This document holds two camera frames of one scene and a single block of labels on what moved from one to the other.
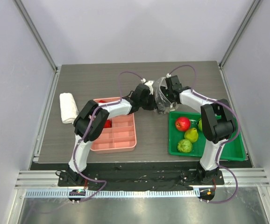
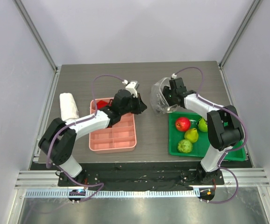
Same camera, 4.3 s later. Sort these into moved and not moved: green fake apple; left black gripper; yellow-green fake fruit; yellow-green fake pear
Moved: left black gripper
Not moved: yellow-green fake pear; yellow-green fake fruit; green fake apple
